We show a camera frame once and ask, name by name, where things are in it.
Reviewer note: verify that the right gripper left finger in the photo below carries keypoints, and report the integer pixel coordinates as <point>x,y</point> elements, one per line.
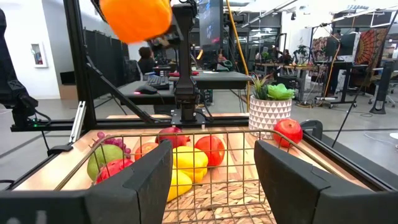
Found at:
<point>140,186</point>

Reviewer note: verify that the orange bell pepper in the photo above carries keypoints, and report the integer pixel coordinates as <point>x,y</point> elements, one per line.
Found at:
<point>136,18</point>

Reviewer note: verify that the black pedestal stand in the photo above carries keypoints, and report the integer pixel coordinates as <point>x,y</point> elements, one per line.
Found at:
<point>381,90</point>

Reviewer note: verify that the black keyboard desk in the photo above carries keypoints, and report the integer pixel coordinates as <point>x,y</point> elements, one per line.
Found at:
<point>130,93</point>

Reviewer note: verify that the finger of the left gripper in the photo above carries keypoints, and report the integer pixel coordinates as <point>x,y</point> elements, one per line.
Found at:
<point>97,5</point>

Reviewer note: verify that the cardboard box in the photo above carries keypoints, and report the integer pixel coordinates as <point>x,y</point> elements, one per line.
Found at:
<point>68,92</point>

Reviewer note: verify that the dark red pomegranate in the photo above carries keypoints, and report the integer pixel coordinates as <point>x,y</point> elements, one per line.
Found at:
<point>171,137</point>

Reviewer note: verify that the purple grape bunch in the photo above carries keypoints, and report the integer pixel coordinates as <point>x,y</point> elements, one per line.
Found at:
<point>116,142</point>

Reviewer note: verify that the round woven placemat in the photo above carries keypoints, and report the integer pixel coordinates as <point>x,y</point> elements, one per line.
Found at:
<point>224,202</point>

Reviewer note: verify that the black office chair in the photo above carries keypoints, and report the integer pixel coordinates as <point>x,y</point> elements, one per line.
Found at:
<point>133,71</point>

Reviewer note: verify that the black mounted camera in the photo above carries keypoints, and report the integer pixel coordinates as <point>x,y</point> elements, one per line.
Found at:
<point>18,93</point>

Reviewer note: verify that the black computer mouse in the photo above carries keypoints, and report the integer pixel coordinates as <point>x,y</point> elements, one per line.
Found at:
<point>146,89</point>

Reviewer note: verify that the black standing desk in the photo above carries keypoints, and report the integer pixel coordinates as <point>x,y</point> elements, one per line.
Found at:
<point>342,63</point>

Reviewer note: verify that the person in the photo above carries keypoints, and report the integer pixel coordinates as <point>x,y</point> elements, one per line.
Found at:
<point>285,57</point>
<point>146,62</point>

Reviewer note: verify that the red patterned tapestry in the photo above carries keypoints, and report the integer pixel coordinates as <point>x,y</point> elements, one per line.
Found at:
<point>319,48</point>

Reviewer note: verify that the black aluminium rig frame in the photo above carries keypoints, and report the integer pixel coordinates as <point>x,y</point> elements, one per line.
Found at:
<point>79,62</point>

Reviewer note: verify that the red apple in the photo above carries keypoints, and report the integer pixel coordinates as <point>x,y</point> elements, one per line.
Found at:
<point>287,130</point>
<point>113,168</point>

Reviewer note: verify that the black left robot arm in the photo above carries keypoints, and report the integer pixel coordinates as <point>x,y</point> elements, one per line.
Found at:
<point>184,62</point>

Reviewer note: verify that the thin black slanted pole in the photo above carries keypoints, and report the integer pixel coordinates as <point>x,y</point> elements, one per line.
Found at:
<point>357,96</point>

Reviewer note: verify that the green pear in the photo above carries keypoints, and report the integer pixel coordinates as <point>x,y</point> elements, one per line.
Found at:
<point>102,157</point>

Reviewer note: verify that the orange mandala tapestry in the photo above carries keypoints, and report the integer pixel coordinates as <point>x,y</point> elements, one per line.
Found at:
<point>371,46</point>

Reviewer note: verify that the silver metal bar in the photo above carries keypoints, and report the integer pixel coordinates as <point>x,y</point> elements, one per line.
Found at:
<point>77,121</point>

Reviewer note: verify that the red orange peach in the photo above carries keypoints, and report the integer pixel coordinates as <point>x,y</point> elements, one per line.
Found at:
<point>144,150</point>

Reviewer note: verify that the black monitor on stand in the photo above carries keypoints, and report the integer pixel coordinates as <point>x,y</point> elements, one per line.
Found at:
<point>345,45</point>

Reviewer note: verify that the black keyboard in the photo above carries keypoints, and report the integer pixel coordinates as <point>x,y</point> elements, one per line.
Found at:
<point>158,82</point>

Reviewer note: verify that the red tomato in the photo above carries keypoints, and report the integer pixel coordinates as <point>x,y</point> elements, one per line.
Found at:
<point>211,151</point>

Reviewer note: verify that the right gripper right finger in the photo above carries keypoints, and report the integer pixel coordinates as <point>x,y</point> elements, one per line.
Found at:
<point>289,186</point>

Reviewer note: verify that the computer monitor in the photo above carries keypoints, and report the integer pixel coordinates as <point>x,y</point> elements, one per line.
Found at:
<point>211,25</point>

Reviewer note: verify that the white framed wall cabinet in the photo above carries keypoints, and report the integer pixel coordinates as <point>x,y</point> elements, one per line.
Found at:
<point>38,56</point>

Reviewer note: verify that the black partition panels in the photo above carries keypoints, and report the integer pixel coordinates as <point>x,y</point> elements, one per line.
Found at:
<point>105,53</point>

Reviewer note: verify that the succulent in white patterned pot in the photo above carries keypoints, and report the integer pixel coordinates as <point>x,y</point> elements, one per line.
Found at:
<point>267,113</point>

